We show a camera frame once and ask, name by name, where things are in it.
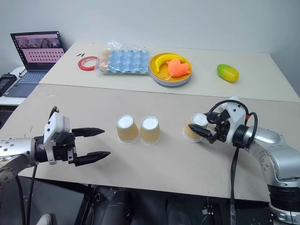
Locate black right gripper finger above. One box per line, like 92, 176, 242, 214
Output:
188, 124, 214, 141

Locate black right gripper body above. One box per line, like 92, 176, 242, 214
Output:
207, 109, 233, 144

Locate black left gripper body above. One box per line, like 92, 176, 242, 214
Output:
52, 131, 78, 165

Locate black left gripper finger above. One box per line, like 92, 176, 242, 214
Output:
75, 151, 112, 167
71, 127, 105, 138

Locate brown paper cup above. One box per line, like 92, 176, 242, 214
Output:
115, 114, 140, 144
140, 115, 161, 146
182, 112, 210, 144

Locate stack of pastel plates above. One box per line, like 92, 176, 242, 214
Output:
151, 72, 193, 88

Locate dark rounded shape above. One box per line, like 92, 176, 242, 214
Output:
93, 185, 166, 225

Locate green yellow toy mango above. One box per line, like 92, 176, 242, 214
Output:
216, 63, 240, 83

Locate red tape roll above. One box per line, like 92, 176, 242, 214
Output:
77, 56, 98, 71

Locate orange plush toy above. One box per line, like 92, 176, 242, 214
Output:
165, 58, 191, 78

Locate white side table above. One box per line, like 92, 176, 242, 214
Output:
0, 66, 31, 106

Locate white shoe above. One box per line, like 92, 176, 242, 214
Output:
36, 213, 55, 225

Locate yellow plastic plate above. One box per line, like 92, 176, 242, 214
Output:
149, 52, 194, 82

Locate yellow toy banana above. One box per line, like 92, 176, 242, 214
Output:
154, 54, 186, 74

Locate blue egg tray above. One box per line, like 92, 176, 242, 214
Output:
103, 47, 150, 76

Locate black handheld device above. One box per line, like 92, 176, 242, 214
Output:
0, 73, 17, 97

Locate blue egg carton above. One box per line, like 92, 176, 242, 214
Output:
97, 41, 151, 77

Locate open dark laptop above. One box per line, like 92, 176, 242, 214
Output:
1, 30, 66, 98

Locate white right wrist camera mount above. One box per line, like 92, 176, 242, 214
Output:
221, 97, 249, 142

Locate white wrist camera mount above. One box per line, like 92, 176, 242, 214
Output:
221, 97, 249, 142
43, 112, 71, 166

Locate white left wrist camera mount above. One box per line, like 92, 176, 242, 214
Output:
43, 112, 71, 166

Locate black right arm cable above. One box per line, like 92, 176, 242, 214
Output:
207, 99, 259, 225

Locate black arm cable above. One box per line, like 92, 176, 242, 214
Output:
14, 172, 26, 225
207, 99, 259, 225
24, 164, 38, 225

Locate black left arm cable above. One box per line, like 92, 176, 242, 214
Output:
14, 172, 26, 225
24, 164, 38, 225

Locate black table frame leg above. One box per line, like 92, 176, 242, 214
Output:
74, 183, 98, 225

